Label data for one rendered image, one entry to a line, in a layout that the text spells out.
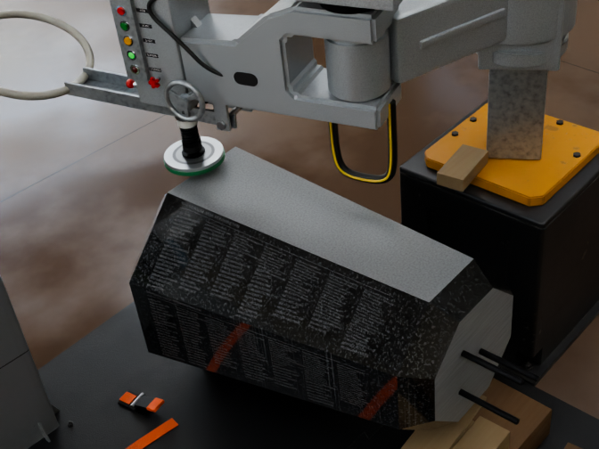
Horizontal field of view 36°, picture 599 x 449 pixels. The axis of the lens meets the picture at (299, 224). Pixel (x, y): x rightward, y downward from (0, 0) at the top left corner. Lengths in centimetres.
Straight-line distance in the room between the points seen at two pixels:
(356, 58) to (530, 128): 84
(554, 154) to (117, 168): 249
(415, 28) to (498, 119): 64
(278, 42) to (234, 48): 16
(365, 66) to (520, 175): 83
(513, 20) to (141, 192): 240
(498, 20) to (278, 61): 70
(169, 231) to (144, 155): 190
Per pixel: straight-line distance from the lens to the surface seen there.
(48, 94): 336
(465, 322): 272
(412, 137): 491
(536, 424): 328
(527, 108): 323
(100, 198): 479
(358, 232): 291
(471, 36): 291
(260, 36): 276
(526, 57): 307
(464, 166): 321
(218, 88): 294
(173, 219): 318
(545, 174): 328
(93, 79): 346
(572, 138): 347
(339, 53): 267
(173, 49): 295
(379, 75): 272
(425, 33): 278
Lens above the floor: 265
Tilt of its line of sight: 38 degrees down
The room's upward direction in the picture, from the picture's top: 7 degrees counter-clockwise
